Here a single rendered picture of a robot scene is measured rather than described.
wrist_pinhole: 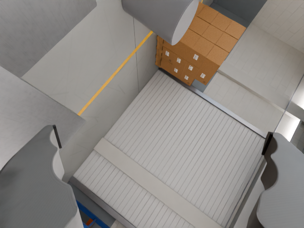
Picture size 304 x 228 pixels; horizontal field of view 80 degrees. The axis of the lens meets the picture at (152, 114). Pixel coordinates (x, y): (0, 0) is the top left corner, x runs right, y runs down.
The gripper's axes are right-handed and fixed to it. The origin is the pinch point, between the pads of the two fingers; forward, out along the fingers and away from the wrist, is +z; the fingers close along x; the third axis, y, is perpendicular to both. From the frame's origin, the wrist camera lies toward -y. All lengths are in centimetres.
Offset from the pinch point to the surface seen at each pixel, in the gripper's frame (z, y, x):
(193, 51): 280, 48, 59
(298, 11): 468, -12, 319
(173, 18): 166, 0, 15
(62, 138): 35, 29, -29
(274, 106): 377, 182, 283
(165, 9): 171, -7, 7
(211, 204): 217, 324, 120
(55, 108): 28.5, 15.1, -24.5
